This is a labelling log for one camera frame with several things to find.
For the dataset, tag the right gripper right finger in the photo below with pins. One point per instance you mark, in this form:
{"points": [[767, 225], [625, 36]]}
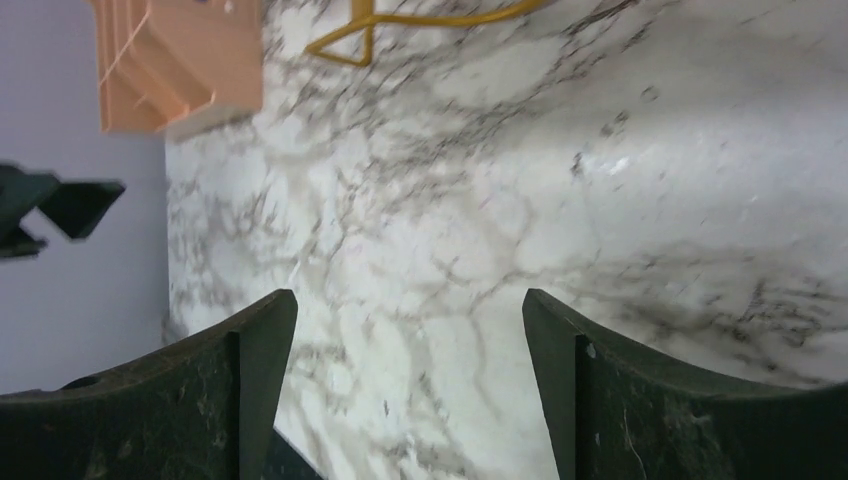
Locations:
{"points": [[618, 409]]}

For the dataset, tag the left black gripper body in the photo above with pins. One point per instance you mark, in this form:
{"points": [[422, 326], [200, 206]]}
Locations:
{"points": [[74, 207]]}

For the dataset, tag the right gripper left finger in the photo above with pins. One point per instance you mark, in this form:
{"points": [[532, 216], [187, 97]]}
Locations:
{"points": [[200, 408]]}

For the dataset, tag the peach plastic file organizer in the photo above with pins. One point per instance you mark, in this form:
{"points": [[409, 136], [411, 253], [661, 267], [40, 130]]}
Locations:
{"points": [[177, 68]]}

